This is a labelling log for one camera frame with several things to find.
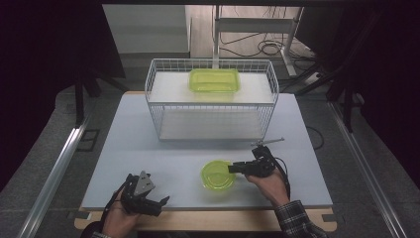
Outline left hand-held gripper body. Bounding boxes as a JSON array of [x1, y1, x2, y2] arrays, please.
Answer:
[[119, 170, 163, 218]]

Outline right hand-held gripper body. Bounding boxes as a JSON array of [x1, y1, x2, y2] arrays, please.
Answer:
[[242, 137, 285, 179]]

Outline green round plastic bowl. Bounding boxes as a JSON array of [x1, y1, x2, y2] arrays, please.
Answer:
[[200, 160, 237, 191]]

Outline white wire basket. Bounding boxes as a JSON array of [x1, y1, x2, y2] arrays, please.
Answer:
[[144, 58, 280, 143]]

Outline green rectangular plastic tray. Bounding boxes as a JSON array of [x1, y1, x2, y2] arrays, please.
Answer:
[[188, 67, 242, 94]]

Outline person's left hand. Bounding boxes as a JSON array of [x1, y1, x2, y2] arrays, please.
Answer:
[[101, 197, 142, 238]]

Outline white power strip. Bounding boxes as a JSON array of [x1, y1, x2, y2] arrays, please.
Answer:
[[303, 71, 323, 85]]

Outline black metal stand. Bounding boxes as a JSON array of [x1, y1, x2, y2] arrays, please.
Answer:
[[280, 56, 365, 134], [73, 65, 131, 128]]

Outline white cabinet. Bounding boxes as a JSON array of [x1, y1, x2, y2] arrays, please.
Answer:
[[102, 4, 192, 60]]

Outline dark curtain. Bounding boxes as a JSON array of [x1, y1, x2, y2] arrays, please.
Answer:
[[296, 0, 420, 190], [0, 0, 127, 192]]

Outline right hand-held gripper black cable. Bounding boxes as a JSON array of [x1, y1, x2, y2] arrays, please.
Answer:
[[272, 157, 292, 201]]

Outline hand-held gripper black cable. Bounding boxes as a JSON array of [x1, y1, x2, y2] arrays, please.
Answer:
[[99, 179, 131, 221], [272, 157, 292, 201]]

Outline left hand-held gripper black cable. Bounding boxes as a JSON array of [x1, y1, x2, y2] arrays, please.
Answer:
[[99, 179, 131, 221]]

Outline thin black floor cable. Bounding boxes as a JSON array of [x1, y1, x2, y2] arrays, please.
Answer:
[[306, 126, 326, 151]]

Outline black floor bracket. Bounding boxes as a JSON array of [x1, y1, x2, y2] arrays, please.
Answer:
[[76, 128, 101, 153]]

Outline silver metal rail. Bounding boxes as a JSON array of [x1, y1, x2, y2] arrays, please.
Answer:
[[18, 115, 91, 238], [328, 100, 408, 238]]

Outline tangle of black floor cables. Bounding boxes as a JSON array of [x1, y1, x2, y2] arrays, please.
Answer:
[[219, 6, 316, 61]]

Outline white metal desk frame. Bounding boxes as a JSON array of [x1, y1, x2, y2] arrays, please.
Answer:
[[212, 5, 306, 78]]

